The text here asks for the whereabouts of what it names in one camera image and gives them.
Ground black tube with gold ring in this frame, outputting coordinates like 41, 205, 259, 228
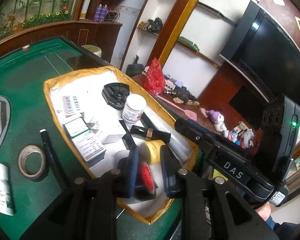
130, 125, 172, 143

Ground white foam box yellow tape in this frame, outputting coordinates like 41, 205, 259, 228
43, 65, 199, 225

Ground green mahjong table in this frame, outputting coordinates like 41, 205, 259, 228
0, 35, 198, 240

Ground two purple spray cans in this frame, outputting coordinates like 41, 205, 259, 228
95, 4, 103, 22

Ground black thin stick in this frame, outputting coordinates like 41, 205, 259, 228
119, 120, 138, 150

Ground small white box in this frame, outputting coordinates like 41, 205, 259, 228
100, 124, 128, 144

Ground black cables bundle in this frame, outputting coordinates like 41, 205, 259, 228
174, 86, 199, 105

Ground green white medicine box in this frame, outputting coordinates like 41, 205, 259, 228
62, 117, 90, 138

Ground white jar with red label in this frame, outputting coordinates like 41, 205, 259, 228
122, 94, 147, 124

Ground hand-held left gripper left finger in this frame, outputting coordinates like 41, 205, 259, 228
22, 145, 140, 240

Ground pink spatula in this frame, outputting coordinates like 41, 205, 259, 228
155, 94, 198, 122

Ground black pen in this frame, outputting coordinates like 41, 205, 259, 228
39, 129, 65, 188

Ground pile of small packets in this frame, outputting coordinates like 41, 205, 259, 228
227, 121, 255, 148

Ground white rolled poster yellow bands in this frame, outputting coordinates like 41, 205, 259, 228
79, 0, 98, 20

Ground green flat tool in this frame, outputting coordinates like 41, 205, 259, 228
179, 37, 199, 52

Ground pink barcode label packet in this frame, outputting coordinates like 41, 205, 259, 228
62, 95, 84, 117

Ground white printed medicine box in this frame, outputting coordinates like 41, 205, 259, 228
74, 132, 107, 168

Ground person's right forearm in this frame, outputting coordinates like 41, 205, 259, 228
255, 200, 300, 232

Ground black television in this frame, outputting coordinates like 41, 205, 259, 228
219, 0, 300, 105

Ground silver blister pack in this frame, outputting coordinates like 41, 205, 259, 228
86, 116, 102, 133

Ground red plastic bag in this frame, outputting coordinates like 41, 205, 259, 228
143, 57, 166, 95

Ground white plastic bottle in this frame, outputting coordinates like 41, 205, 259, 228
0, 162, 15, 215

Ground black dustpan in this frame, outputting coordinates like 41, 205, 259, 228
126, 55, 144, 77

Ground black bag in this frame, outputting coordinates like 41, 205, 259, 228
146, 17, 163, 32

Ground flower mural panel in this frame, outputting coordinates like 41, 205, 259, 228
0, 0, 82, 45

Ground mahjong table centre control panel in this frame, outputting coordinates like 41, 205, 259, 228
0, 95, 12, 159

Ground purple white plush toy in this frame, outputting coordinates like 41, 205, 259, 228
206, 110, 227, 132

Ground yellow tape roll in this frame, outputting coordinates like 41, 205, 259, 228
141, 140, 167, 165

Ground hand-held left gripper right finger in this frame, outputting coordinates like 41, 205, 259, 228
160, 145, 278, 240

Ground brown tape roll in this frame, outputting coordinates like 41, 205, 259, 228
18, 145, 47, 179

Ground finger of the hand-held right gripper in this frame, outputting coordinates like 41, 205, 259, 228
186, 119, 231, 143
174, 118, 215, 153

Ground red label black tin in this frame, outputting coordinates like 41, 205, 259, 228
137, 164, 157, 200

